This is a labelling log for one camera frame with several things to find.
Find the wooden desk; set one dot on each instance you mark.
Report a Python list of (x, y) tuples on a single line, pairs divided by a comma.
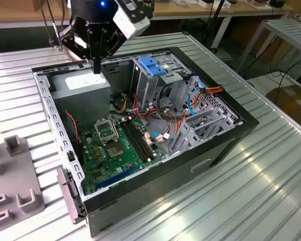
[(240, 11)]

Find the small white box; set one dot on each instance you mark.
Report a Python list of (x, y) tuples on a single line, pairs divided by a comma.
[(207, 3)]

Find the grey optical drive cage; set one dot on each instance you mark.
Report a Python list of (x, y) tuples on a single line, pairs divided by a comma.
[(143, 88)]

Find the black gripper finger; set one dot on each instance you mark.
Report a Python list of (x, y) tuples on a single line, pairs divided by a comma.
[(76, 51), (115, 42)]

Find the blue expansion slot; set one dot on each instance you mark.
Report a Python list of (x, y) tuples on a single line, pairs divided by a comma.
[(115, 177)]

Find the large brown cardboard box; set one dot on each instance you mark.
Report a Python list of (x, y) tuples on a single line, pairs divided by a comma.
[(291, 100)]

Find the black RAM slot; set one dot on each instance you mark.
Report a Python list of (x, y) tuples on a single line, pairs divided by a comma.
[(133, 142), (137, 141), (140, 139), (143, 138)]

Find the blue plastic drive latch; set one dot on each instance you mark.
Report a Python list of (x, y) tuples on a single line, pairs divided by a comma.
[(150, 66)]

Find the grey power supply unit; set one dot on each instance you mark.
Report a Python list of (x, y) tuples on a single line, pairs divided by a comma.
[(85, 100)]

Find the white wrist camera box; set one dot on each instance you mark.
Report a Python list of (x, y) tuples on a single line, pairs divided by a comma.
[(130, 23)]

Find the black stand pole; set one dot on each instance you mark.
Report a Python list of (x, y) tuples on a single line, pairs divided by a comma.
[(222, 6)]

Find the grey plastic case bezel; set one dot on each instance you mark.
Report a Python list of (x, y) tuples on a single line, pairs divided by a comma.
[(67, 195)]

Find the grey parts rack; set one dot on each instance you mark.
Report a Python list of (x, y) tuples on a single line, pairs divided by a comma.
[(12, 180)]

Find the CPU socket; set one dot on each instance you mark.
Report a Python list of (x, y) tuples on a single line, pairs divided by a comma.
[(115, 150)]

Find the green motherboard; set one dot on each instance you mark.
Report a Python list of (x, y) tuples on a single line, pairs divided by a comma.
[(115, 170)]

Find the metal slat side table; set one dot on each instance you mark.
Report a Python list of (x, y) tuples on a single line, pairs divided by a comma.
[(288, 31)]

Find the grey perforated disk bay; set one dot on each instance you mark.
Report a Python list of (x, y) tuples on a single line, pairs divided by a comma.
[(210, 120)]

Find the black open PC case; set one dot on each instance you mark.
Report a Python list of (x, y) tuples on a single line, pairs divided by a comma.
[(153, 185)]

